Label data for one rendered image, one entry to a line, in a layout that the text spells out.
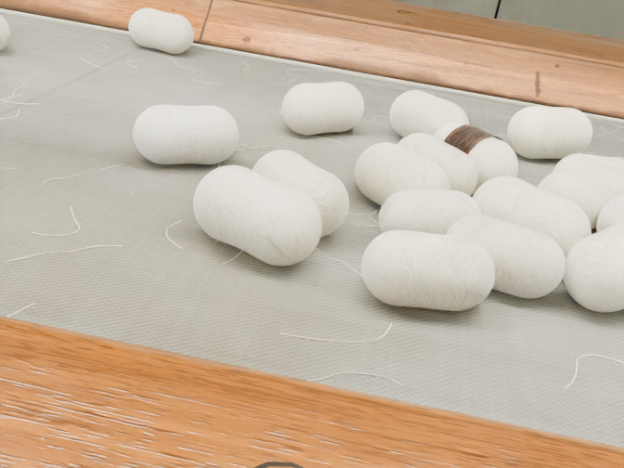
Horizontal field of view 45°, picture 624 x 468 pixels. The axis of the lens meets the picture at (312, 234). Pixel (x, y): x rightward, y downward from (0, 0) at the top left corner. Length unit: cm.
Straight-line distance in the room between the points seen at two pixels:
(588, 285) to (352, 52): 25
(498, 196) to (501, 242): 3
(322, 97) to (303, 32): 14
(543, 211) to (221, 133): 10
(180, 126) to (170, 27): 15
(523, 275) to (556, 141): 13
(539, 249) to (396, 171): 5
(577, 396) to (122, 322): 10
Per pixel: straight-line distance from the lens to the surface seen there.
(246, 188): 19
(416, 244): 18
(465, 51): 42
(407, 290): 18
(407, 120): 30
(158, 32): 39
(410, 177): 23
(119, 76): 35
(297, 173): 21
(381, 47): 42
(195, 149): 25
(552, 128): 32
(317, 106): 29
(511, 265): 20
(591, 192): 25
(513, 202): 22
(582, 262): 20
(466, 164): 25
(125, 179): 24
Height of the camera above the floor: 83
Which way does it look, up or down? 26 degrees down
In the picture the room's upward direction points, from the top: 9 degrees clockwise
